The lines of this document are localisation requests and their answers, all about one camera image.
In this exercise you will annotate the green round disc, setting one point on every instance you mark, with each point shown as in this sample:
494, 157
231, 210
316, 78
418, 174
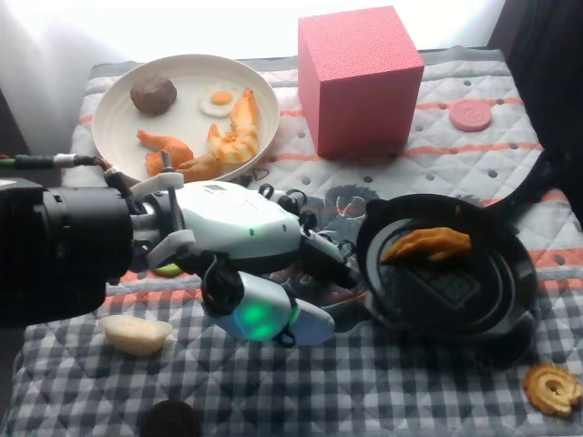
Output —
167, 271

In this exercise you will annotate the pink round cookie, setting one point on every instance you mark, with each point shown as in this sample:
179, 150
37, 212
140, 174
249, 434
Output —
469, 116

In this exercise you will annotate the black cast iron pan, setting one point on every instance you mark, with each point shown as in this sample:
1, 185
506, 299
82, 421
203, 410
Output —
432, 296

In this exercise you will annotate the orange toy shrimp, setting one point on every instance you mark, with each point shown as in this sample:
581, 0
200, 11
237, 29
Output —
234, 148
245, 111

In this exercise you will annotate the black backdrop cloth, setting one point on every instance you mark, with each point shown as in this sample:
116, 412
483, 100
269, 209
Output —
546, 68

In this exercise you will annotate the cream round plate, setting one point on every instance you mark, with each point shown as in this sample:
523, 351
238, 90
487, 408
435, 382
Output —
182, 123

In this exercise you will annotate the white toy dumpling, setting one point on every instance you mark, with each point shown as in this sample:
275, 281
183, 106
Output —
134, 337

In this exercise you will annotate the brown toy meat patty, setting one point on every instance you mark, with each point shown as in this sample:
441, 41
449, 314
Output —
153, 94

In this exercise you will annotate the golden fried toy dumpling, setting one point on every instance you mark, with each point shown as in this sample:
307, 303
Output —
202, 168
428, 243

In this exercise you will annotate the toy chicken drumstick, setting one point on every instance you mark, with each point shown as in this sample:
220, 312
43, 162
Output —
175, 145

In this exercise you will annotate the grey quilt with bear print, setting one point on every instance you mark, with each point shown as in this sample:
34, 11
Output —
319, 396

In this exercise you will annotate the swirl butter cookie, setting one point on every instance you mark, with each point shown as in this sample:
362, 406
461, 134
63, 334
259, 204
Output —
542, 387

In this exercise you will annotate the toy fried egg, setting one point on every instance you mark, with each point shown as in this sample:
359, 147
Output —
221, 100

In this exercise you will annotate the red cube box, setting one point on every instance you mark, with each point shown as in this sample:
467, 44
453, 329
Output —
364, 100

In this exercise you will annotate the dark brown round cookie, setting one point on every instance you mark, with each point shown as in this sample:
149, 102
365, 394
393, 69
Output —
170, 421

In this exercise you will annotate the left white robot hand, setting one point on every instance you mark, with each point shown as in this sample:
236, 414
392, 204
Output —
237, 218

